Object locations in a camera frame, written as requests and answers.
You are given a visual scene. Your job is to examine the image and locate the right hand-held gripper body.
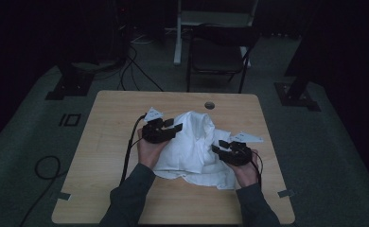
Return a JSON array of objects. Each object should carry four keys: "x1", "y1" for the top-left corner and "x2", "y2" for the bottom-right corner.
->
[{"x1": 218, "y1": 131, "x2": 265, "y2": 167}]

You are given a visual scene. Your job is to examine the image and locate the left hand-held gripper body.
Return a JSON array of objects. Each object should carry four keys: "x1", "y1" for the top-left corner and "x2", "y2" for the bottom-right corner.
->
[{"x1": 141, "y1": 106, "x2": 178, "y2": 145}]

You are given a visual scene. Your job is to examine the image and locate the white skirt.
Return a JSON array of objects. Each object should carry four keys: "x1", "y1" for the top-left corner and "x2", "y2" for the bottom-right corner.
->
[{"x1": 152, "y1": 110, "x2": 242, "y2": 191}]

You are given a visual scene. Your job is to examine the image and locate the person's right hand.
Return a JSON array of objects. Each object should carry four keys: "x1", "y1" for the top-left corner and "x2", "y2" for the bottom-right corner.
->
[{"x1": 232, "y1": 149, "x2": 260, "y2": 189}]

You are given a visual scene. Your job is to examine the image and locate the person's left hand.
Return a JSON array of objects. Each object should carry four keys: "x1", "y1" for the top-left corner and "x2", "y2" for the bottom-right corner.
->
[{"x1": 136, "y1": 128, "x2": 171, "y2": 171}]

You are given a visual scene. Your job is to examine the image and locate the black stand base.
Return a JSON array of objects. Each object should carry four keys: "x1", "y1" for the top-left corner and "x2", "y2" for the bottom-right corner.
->
[
  {"x1": 44, "y1": 61, "x2": 96, "y2": 101},
  {"x1": 273, "y1": 71, "x2": 322, "y2": 113}
]

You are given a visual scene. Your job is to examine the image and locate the black folding chair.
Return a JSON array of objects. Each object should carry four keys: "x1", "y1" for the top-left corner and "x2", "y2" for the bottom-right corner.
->
[{"x1": 185, "y1": 23, "x2": 261, "y2": 95}]

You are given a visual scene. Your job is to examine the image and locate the right hand-held gripper cable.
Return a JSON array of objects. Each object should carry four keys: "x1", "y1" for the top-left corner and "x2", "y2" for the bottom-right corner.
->
[{"x1": 250, "y1": 148, "x2": 265, "y2": 191}]

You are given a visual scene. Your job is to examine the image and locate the hand-held gripper cable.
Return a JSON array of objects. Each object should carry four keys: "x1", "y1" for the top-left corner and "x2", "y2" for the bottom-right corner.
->
[
  {"x1": 118, "y1": 113, "x2": 148, "y2": 187},
  {"x1": 250, "y1": 148, "x2": 265, "y2": 191}
]

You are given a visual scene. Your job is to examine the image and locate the left hand-held gripper cable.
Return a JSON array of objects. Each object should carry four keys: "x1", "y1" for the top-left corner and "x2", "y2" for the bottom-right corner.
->
[{"x1": 118, "y1": 113, "x2": 148, "y2": 187}]

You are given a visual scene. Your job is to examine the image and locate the black floor cables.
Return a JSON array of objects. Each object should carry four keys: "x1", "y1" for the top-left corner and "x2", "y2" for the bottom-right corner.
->
[{"x1": 117, "y1": 44, "x2": 166, "y2": 93}]

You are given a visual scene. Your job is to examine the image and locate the looped black floor cable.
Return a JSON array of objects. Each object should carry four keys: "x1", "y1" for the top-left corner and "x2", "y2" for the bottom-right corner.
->
[{"x1": 17, "y1": 154, "x2": 69, "y2": 227}]

